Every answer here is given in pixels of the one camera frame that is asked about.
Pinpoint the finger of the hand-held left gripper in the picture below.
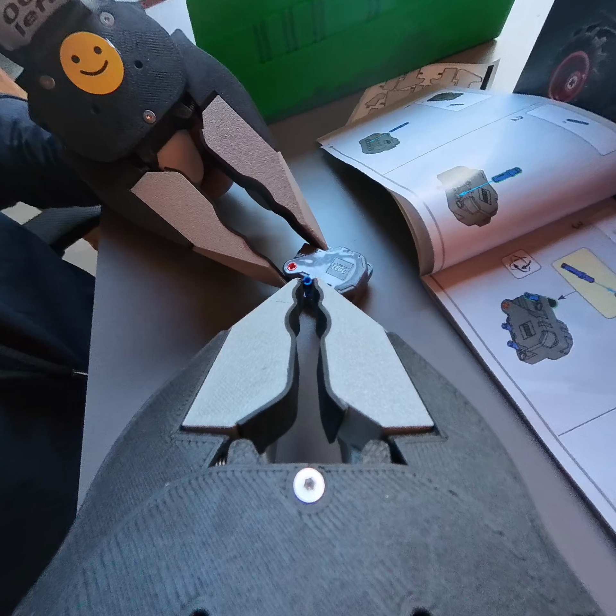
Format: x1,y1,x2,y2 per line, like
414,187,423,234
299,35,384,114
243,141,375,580
129,169,288,288
200,94,330,253

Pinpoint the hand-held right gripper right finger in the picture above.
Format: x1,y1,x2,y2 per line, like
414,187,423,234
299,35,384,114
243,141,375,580
310,281,437,446

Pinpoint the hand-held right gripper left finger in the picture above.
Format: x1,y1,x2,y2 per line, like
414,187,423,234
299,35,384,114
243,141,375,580
181,278,309,454

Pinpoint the grey lego motor block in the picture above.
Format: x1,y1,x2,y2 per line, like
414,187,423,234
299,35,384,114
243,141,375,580
283,244,375,304

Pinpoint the person's left forearm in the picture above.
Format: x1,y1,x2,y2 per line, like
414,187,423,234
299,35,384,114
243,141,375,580
0,94,102,210

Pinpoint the lego instruction booklet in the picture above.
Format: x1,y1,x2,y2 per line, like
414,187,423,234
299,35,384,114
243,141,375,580
318,88,616,535

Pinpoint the dark lego set box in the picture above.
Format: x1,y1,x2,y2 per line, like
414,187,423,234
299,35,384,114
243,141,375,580
512,0,616,123

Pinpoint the dark chair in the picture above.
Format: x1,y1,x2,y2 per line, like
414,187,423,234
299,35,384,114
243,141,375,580
21,204,102,256

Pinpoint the green plastic box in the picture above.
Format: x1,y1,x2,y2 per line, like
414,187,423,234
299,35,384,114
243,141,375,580
185,0,516,123

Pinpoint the punched cardboard sheet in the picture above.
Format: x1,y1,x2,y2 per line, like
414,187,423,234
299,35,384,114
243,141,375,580
346,59,501,123

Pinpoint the person's dark clothed body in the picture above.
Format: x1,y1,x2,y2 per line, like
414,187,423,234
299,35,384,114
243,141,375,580
0,212,97,616

